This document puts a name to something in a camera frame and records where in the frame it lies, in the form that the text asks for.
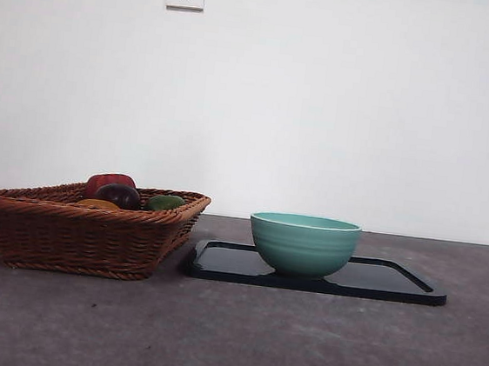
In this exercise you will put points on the green fruit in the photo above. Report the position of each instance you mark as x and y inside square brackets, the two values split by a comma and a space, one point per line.
[163, 203]

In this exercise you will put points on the dark purple fruit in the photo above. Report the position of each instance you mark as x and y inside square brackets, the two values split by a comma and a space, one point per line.
[118, 198]

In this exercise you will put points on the brown wicker basket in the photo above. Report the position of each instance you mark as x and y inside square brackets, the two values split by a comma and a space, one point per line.
[68, 239]

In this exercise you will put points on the teal bowl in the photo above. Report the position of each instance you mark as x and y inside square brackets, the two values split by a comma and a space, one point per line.
[303, 250]

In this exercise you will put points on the red apple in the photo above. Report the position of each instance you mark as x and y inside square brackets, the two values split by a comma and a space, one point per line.
[107, 179]

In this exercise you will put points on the black rectangular tray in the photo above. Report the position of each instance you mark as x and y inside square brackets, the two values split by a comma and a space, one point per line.
[369, 283]

